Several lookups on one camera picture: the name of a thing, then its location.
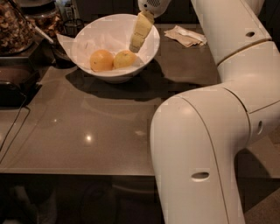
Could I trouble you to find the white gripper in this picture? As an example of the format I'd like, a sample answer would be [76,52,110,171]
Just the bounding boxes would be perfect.
[129,0,172,53]

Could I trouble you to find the orange fruit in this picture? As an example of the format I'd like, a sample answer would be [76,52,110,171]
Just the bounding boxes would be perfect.
[113,50,137,69]
[90,49,114,72]

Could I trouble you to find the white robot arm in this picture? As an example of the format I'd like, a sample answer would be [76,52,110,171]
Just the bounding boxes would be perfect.
[150,0,280,224]

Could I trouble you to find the white ceramic bowl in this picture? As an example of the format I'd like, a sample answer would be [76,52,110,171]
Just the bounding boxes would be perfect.
[69,13,161,84]

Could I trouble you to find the white paper bowl liner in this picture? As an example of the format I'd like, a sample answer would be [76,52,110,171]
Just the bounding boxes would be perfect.
[55,20,156,72]

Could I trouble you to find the folded brown paper napkins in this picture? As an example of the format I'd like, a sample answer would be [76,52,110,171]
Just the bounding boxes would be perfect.
[164,25,207,47]

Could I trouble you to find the large glass snack jar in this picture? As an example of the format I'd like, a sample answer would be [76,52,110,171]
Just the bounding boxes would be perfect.
[0,0,34,56]

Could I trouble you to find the black appliance on left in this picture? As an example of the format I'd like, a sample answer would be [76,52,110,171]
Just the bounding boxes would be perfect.
[0,63,40,108]

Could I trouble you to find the black wire mesh cup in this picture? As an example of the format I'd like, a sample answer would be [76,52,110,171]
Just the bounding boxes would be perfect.
[64,18,84,38]

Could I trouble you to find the black power cable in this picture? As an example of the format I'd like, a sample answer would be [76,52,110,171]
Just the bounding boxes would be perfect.
[0,82,32,163]

